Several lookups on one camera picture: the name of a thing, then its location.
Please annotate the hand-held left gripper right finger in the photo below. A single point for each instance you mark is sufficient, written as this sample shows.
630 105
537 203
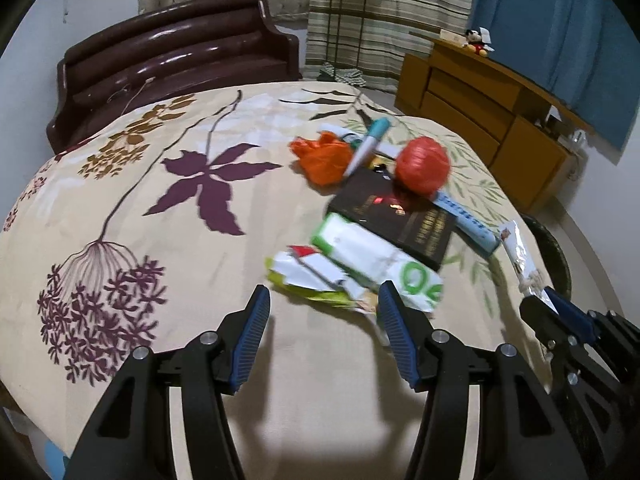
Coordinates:
395 335

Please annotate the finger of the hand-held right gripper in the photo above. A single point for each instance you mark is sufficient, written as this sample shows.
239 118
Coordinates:
572 312
537 317

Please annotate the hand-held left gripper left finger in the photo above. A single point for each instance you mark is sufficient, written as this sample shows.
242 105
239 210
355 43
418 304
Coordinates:
252 340

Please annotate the white snack wrapper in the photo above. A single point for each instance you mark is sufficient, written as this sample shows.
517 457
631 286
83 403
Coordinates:
520 255

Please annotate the dark wicker basket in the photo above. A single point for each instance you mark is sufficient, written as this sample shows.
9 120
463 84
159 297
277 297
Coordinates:
555 250

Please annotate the teal and white tube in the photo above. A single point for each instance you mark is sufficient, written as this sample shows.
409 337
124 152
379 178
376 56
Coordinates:
367 145

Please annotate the white and green packet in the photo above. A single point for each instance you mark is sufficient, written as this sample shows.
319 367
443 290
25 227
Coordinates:
360 245

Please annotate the dark hardcover book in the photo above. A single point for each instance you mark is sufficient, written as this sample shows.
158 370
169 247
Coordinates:
400 230

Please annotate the floral bed blanket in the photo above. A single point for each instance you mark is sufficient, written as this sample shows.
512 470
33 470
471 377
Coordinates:
150 240

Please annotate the white charger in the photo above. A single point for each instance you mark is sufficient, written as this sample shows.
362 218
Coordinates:
579 138

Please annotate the red plastic bag ball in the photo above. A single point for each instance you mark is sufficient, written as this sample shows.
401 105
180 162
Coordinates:
422 162

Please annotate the orange plastic bag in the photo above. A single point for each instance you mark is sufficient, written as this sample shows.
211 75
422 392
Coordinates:
325 160

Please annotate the small white card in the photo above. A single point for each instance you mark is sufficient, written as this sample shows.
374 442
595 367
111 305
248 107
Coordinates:
552 117

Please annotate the white paper roll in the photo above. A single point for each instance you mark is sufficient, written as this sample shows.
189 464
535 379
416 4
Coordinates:
334 128

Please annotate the wooden cabinet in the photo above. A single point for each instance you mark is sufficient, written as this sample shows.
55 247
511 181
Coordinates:
470 95

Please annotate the striped slippers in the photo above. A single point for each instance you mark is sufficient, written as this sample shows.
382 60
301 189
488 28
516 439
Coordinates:
345 76

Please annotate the mouse plush toy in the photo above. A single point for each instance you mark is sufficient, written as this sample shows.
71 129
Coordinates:
475 40

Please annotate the flat beige box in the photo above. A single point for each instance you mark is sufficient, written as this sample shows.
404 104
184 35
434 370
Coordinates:
452 37

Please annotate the blue curtain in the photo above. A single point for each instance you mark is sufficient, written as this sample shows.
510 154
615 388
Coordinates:
550 20

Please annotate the dark brown leather headboard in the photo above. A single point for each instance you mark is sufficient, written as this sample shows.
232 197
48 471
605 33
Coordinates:
175 45

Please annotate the striped curtain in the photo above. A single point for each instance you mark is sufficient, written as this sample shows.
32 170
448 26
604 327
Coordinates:
400 10

